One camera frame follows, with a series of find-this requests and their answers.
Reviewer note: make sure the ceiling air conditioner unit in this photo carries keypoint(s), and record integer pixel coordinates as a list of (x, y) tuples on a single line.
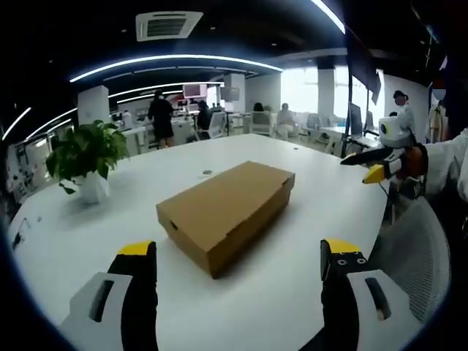
[(166, 25)]

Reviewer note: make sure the person's right hand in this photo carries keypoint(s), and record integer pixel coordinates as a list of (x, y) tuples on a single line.
[(415, 161)]

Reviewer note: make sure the curved ceiling light strip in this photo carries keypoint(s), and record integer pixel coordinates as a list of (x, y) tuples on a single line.
[(175, 58)]

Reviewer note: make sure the white office chair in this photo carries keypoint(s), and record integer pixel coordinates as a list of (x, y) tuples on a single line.
[(217, 124)]

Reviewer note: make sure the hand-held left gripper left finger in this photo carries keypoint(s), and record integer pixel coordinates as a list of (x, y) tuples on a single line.
[(137, 292)]

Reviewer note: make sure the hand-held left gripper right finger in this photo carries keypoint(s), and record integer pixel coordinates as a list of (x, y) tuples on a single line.
[(340, 300)]

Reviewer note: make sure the green potted plant white pot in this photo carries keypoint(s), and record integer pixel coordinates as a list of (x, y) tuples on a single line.
[(89, 150)]

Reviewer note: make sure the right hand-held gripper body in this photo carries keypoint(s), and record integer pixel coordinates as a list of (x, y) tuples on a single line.
[(395, 131)]

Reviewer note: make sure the brown cardboard shoe box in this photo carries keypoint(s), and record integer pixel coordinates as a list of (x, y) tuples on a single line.
[(223, 204)]

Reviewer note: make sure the dark computer monitor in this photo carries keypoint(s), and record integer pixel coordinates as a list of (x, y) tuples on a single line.
[(355, 118)]

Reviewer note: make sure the wall screen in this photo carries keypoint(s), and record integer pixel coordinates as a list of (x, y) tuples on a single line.
[(195, 90)]

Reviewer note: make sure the grey mesh office chair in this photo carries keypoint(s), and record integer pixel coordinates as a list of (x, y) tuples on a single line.
[(417, 256)]

